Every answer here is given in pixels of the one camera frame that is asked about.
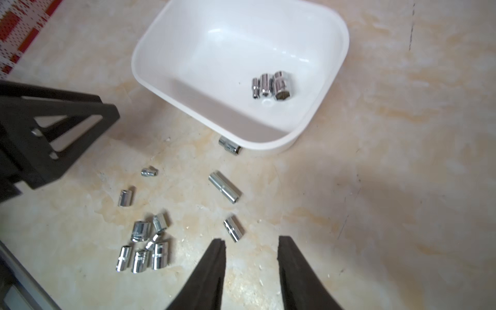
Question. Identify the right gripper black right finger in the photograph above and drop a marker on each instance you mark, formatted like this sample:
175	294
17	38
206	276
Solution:
300	287

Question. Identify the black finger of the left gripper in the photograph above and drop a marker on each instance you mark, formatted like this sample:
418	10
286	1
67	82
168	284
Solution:
31	118

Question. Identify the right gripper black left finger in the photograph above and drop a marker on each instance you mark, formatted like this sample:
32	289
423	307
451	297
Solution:
204	288

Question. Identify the short chrome socket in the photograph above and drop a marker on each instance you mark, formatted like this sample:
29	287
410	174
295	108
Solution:
234	228

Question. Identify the long chrome socket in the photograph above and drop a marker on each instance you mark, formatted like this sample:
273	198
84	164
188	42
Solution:
225	186

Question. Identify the large chrome socket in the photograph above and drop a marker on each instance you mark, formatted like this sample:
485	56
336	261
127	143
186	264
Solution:
282	86

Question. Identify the medium chrome socket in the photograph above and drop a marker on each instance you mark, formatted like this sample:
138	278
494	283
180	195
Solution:
266	85

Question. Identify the small chrome socket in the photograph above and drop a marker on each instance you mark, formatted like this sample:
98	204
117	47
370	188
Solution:
153	241
255	88

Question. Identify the small chrome socket in pile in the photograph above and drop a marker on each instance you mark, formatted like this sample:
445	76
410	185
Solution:
153	241

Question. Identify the lone chrome socket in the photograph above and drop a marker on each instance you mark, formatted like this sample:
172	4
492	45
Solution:
126	198

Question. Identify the tiny chrome socket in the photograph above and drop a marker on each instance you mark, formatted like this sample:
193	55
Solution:
149	172

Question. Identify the chrome socket beside box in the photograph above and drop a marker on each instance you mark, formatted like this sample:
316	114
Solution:
229	146

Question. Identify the white plastic storage box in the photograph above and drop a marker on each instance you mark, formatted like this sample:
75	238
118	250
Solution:
201	56

